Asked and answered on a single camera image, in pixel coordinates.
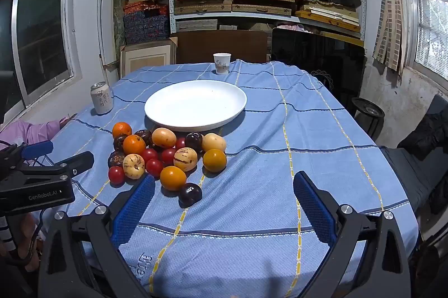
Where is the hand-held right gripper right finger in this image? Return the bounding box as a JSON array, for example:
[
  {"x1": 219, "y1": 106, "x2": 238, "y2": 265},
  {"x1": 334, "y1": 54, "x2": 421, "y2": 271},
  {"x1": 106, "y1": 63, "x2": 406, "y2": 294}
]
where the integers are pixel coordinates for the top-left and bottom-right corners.
[{"x1": 293, "y1": 171, "x2": 412, "y2": 298}]

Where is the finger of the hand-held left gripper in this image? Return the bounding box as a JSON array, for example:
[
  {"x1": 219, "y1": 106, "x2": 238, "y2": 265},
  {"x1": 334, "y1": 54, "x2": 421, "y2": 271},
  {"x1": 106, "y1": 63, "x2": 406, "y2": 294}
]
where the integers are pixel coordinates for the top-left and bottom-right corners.
[
  {"x1": 21, "y1": 151, "x2": 95, "y2": 181},
  {"x1": 21, "y1": 140, "x2": 54, "y2": 159}
]

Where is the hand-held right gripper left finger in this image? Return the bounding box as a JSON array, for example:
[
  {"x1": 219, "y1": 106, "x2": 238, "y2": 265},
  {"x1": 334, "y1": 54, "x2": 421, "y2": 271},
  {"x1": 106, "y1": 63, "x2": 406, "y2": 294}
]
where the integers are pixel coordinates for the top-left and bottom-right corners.
[{"x1": 37, "y1": 174, "x2": 156, "y2": 298}]

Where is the dark brown water chestnut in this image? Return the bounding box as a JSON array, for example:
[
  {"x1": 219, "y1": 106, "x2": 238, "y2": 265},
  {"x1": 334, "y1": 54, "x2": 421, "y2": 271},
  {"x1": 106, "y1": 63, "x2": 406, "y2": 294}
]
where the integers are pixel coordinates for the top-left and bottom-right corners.
[
  {"x1": 135, "y1": 129, "x2": 153, "y2": 146},
  {"x1": 113, "y1": 134, "x2": 128, "y2": 152},
  {"x1": 108, "y1": 150, "x2": 126, "y2": 168}
]

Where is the cream striped pepino melon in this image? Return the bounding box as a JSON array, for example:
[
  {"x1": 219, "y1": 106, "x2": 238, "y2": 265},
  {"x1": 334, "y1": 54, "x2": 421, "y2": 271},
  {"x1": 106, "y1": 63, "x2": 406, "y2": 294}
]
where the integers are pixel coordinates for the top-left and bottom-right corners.
[
  {"x1": 173, "y1": 147, "x2": 198, "y2": 172},
  {"x1": 122, "y1": 154, "x2": 145, "y2": 180}
]

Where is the yellow tomato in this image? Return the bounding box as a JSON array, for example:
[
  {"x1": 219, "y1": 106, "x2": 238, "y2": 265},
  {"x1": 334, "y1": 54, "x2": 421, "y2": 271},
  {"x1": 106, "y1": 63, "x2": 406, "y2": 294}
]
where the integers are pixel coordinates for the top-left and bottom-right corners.
[
  {"x1": 160, "y1": 166, "x2": 187, "y2": 191},
  {"x1": 202, "y1": 149, "x2": 227, "y2": 173}
]

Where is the orange mandarin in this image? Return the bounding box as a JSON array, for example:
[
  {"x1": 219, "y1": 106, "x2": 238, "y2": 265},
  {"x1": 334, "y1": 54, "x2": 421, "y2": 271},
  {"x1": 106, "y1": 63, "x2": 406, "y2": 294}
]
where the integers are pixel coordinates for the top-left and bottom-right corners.
[
  {"x1": 123, "y1": 135, "x2": 146, "y2": 156},
  {"x1": 112, "y1": 122, "x2": 133, "y2": 139}
]

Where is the dark purple plum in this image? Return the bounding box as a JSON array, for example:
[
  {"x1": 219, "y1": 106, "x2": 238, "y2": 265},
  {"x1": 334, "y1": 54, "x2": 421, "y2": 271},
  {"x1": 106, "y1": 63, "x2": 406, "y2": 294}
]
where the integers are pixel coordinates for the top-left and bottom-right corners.
[{"x1": 178, "y1": 183, "x2": 203, "y2": 208}]

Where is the smooth yellow pepino melon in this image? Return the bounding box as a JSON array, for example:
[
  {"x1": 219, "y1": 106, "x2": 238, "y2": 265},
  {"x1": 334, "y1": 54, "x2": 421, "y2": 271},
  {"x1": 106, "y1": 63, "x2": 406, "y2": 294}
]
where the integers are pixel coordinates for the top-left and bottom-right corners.
[
  {"x1": 151, "y1": 128, "x2": 176, "y2": 148},
  {"x1": 202, "y1": 133, "x2": 227, "y2": 152}
]

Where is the dark purple tomato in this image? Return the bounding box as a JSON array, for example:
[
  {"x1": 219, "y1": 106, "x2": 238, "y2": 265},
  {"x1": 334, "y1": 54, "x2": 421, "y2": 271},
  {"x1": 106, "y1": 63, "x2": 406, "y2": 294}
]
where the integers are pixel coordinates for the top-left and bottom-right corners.
[{"x1": 185, "y1": 132, "x2": 204, "y2": 153}]

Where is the white plate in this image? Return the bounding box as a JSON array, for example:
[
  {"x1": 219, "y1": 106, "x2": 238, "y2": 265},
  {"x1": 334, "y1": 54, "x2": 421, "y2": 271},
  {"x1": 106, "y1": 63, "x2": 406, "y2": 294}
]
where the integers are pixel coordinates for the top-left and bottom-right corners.
[{"x1": 144, "y1": 80, "x2": 248, "y2": 132}]

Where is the person's left hand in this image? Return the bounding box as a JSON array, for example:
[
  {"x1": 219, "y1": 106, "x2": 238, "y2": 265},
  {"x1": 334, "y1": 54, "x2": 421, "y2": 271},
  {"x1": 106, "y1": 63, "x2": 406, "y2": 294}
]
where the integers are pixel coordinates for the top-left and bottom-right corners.
[{"x1": 16, "y1": 212, "x2": 44, "y2": 272}]

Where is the pink cloth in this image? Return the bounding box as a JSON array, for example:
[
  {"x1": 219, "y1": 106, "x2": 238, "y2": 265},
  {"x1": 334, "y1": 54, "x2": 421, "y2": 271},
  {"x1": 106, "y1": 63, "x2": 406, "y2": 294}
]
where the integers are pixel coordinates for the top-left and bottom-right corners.
[{"x1": 0, "y1": 119, "x2": 65, "y2": 166}]

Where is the white drink can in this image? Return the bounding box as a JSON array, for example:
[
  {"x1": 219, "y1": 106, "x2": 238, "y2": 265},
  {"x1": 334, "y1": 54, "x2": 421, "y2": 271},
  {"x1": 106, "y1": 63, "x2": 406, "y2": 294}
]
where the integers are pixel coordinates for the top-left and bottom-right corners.
[{"x1": 90, "y1": 82, "x2": 114, "y2": 115}]

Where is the blue striped tablecloth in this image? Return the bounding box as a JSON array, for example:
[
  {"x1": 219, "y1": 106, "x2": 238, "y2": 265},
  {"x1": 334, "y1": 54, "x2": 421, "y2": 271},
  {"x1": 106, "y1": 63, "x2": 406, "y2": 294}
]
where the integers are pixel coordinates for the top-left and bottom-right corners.
[{"x1": 44, "y1": 59, "x2": 419, "y2": 298}]

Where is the grey framed window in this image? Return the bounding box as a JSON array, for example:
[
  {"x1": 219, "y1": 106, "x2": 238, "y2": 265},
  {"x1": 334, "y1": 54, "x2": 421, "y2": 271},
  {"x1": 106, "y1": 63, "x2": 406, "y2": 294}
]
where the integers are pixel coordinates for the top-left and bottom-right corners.
[{"x1": 10, "y1": 0, "x2": 83, "y2": 110}]

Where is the framed beige panel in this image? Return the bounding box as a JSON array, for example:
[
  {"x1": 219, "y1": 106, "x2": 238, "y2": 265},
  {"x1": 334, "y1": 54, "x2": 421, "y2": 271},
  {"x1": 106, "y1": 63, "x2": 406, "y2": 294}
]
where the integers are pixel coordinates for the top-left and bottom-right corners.
[{"x1": 120, "y1": 37, "x2": 178, "y2": 78}]

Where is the black chair with clothing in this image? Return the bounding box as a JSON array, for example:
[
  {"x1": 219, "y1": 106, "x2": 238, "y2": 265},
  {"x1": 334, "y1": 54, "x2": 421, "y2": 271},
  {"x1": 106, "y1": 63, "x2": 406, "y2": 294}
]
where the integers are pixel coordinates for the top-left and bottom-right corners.
[{"x1": 380, "y1": 95, "x2": 448, "y2": 215}]

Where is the green marbled slab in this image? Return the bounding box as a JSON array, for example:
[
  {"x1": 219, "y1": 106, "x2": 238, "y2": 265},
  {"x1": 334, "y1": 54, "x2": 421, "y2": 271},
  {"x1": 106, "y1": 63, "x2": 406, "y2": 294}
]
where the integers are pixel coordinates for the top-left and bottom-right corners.
[{"x1": 113, "y1": 0, "x2": 126, "y2": 62}]

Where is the black glossy panel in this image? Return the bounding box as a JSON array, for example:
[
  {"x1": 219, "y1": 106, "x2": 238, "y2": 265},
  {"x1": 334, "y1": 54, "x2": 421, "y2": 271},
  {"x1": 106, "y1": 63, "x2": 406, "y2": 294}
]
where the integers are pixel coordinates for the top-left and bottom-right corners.
[{"x1": 271, "y1": 27, "x2": 366, "y2": 103}]

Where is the pile of blue patterned boxes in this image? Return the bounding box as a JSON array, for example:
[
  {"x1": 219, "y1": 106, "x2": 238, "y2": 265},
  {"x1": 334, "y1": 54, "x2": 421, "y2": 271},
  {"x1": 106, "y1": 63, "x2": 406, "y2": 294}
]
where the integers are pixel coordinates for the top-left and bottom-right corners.
[{"x1": 122, "y1": 1, "x2": 171, "y2": 44}]

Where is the white paper cup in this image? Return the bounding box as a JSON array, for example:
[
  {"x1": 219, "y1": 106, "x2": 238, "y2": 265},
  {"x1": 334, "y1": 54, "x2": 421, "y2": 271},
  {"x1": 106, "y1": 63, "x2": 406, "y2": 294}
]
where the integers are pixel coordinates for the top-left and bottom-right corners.
[{"x1": 213, "y1": 53, "x2": 232, "y2": 75}]

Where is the brown wooden board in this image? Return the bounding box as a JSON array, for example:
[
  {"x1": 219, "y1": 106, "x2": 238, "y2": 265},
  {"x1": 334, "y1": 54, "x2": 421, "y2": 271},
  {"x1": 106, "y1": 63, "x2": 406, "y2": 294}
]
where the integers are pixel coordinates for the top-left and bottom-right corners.
[{"x1": 170, "y1": 30, "x2": 270, "y2": 64}]

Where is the stack of pale flat boards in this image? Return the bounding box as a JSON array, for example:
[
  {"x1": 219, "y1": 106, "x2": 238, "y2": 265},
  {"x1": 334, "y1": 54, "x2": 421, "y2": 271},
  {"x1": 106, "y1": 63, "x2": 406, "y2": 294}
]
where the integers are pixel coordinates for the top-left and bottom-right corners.
[{"x1": 296, "y1": 0, "x2": 361, "y2": 36}]

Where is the beige patterned curtain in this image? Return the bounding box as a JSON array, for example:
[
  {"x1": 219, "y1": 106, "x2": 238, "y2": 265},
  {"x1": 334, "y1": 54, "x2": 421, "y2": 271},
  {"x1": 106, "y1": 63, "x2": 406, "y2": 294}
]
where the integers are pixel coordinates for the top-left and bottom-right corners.
[{"x1": 373, "y1": 0, "x2": 407, "y2": 71}]

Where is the barred bright window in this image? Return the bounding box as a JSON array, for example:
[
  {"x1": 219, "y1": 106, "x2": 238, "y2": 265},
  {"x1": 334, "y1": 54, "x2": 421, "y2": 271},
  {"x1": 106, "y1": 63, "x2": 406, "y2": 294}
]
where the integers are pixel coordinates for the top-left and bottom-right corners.
[{"x1": 402, "y1": 0, "x2": 448, "y2": 89}]

